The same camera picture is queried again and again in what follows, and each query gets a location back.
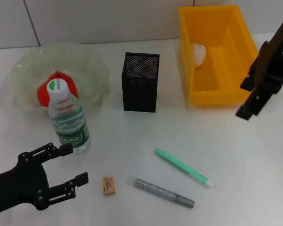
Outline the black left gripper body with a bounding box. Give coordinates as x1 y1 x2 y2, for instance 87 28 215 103
0 152 50 215

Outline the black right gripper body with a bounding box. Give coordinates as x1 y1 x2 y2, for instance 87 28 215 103
252 9 283 95

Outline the green label water bottle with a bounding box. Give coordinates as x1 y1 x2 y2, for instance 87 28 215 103
46 79 92 155

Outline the white paper ball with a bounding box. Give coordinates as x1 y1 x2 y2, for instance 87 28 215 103
192 43 207 69

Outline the red knitted orange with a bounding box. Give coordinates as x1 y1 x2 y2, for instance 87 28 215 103
36 72 79 108

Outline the green pen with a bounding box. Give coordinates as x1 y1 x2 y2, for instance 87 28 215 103
155 147 215 189

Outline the tan eraser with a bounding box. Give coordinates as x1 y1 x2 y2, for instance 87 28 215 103
101 176 116 195

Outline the translucent wavy fruit plate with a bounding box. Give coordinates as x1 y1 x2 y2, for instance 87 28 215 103
8 42 110 116

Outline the black mesh pen holder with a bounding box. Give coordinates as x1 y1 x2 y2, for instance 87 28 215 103
121 52 160 113

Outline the yellow plastic bin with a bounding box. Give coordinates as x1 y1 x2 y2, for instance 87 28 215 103
178 5 262 105

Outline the silver glitter marker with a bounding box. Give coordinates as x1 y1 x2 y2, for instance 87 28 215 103
126 176 195 209

